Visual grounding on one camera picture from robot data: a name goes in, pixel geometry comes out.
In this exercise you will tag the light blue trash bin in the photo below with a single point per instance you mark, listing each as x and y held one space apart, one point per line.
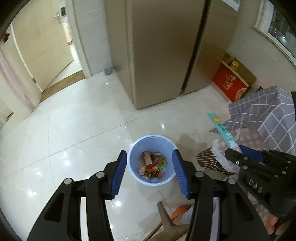
152 143

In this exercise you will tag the teal paper package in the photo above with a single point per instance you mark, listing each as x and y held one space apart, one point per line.
224 132

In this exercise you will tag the grey floor object by fridge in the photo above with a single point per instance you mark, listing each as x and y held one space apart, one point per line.
108 70

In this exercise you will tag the person's right hand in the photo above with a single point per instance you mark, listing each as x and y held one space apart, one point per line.
271 225

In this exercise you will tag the cream interior door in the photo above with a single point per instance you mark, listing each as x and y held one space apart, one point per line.
41 40

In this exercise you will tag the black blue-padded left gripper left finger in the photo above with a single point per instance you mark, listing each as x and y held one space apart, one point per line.
60 218

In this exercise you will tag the orange slipper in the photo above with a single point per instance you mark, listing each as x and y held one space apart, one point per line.
180 210

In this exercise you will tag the red cardboard box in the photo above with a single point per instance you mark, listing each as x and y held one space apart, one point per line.
234 84

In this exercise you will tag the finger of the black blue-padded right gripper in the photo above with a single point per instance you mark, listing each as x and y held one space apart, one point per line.
220 206

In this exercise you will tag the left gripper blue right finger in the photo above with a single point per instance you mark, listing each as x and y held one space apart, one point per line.
253 155

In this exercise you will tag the pink checked tablecloth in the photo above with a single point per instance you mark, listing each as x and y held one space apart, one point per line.
243 136

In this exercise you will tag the yellow small box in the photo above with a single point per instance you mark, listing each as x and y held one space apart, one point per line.
234 65

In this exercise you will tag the white framed window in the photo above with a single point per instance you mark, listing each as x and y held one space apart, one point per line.
273 25

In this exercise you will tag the striped fringed cushion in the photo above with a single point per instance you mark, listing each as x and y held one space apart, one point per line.
214 159

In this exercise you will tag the grey checked tablecloth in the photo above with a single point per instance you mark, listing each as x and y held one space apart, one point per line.
271 113

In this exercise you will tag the orange snack wrapper in bin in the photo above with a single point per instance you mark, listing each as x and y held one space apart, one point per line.
152 165

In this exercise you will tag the wooden chair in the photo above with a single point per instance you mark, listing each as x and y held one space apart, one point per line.
166 229

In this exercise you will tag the gold double-door refrigerator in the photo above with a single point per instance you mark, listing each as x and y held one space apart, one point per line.
160 49

